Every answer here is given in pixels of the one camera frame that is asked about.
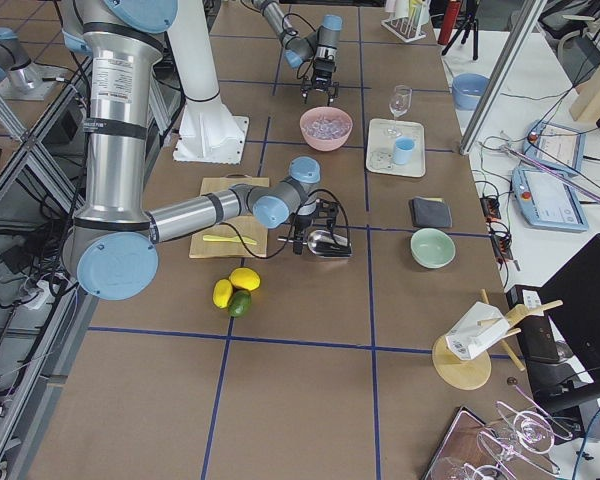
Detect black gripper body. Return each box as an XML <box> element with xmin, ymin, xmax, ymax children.
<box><xmin>292</xmin><ymin>199</ymin><xmax>339</xmax><ymax>241</ymax></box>
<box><xmin>302</xmin><ymin>58</ymin><xmax>339</xmax><ymax>96</ymax></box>

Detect steel ice scoop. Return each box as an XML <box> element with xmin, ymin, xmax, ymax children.
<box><xmin>277</xmin><ymin>229</ymin><xmax>352</xmax><ymax>259</ymax></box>

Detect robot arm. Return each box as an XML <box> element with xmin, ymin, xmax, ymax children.
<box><xmin>60</xmin><ymin>1</ymin><xmax>320</xmax><ymax>300</ymax></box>
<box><xmin>241</xmin><ymin>0</ymin><xmax>343</xmax><ymax>106</ymax></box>

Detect clear ice cubes in bowl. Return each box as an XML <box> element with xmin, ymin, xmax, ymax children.
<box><xmin>302</xmin><ymin>114</ymin><xmax>352</xmax><ymax>140</ymax></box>

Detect blue plastic cup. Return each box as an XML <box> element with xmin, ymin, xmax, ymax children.
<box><xmin>392</xmin><ymin>136</ymin><xmax>416</xmax><ymax>165</ymax></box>

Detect pink bowl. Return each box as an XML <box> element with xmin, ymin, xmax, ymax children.
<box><xmin>299</xmin><ymin>106</ymin><xmax>353</xmax><ymax>152</ymax></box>

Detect cream bear tray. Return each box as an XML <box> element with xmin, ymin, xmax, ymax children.
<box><xmin>366</xmin><ymin>118</ymin><xmax>426</xmax><ymax>178</ymax></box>

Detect clear wine glass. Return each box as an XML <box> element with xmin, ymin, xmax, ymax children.
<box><xmin>384</xmin><ymin>85</ymin><xmax>413</xmax><ymax>138</ymax></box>

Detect yellow plastic knife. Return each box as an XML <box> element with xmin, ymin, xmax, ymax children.
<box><xmin>202</xmin><ymin>234</ymin><xmax>258</xmax><ymax>246</ymax></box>

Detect wooden cutting board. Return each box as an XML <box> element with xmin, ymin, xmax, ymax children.
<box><xmin>189</xmin><ymin>176</ymin><xmax>270</xmax><ymax>259</ymax></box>

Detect yellow lemon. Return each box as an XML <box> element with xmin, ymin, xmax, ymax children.
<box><xmin>229</xmin><ymin>267</ymin><xmax>261</xmax><ymax>291</ymax></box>
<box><xmin>212</xmin><ymin>279</ymin><xmax>234</xmax><ymax>309</ymax></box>

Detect grey folded cloth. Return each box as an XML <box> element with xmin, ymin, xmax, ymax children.
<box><xmin>409</xmin><ymin>197</ymin><xmax>452</xmax><ymax>228</ymax></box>

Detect green bowl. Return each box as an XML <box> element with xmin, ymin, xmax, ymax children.
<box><xmin>410</xmin><ymin>228</ymin><xmax>456</xmax><ymax>269</ymax></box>

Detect green lime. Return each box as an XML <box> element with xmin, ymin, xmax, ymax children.
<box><xmin>227</xmin><ymin>290</ymin><xmax>252</xmax><ymax>318</ymax></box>

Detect blue bowl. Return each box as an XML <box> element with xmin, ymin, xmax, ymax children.
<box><xmin>451</xmin><ymin>73</ymin><xmax>490</xmax><ymax>111</ymax></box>

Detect red bottle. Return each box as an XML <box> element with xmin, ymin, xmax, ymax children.
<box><xmin>437</xmin><ymin>0</ymin><xmax>462</xmax><ymax>46</ymax></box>

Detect black tripod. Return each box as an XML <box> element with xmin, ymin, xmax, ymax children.
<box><xmin>441</xmin><ymin>0</ymin><xmax>480</xmax><ymax>60</ymax></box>

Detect white carton on stand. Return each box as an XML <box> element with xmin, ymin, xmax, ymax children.
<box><xmin>445</xmin><ymin>302</ymin><xmax>509</xmax><ymax>361</ymax></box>

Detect wooden mug tree stand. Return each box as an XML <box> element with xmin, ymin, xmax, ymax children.
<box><xmin>432</xmin><ymin>289</ymin><xmax>563</xmax><ymax>391</ymax></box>

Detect blue teach pendant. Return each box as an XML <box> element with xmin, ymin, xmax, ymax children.
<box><xmin>522</xmin><ymin>121</ymin><xmax>586</xmax><ymax>176</ymax></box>
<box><xmin>511</xmin><ymin>166</ymin><xmax>589</xmax><ymax>232</ymax></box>

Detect hanging wine glass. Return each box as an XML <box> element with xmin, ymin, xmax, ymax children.
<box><xmin>496</xmin><ymin>384</ymin><xmax>574</xmax><ymax>455</ymax></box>

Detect white wire cup rack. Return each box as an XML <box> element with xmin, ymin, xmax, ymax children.
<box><xmin>381</xmin><ymin>0</ymin><xmax>431</xmax><ymax>43</ymax></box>

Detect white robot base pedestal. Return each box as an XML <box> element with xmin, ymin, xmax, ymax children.
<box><xmin>168</xmin><ymin>0</ymin><xmax>249</xmax><ymax>164</ymax></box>

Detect aluminium frame post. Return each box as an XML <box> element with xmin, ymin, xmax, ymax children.
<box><xmin>459</xmin><ymin>0</ymin><xmax>547</xmax><ymax>155</ymax></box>

